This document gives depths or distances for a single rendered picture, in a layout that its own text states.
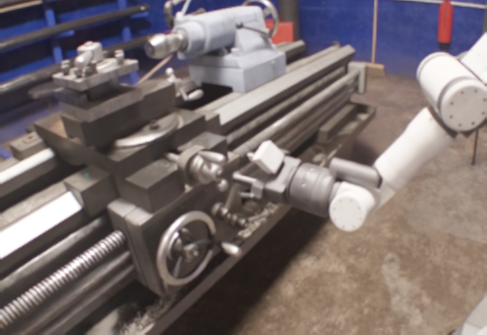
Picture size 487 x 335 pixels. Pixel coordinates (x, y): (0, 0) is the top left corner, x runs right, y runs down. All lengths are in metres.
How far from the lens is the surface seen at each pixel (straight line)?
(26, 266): 0.95
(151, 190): 0.87
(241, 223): 1.15
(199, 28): 1.41
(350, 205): 0.60
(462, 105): 0.53
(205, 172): 0.88
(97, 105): 0.87
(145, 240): 0.92
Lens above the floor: 1.32
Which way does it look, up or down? 28 degrees down
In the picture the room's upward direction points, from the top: 5 degrees counter-clockwise
